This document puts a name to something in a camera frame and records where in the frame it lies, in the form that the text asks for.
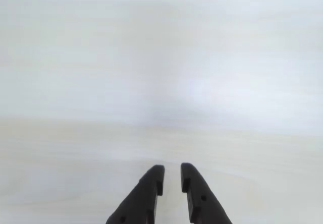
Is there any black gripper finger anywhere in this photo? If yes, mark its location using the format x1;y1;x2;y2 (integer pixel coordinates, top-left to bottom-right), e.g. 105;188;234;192
105;164;166;224
180;162;233;224

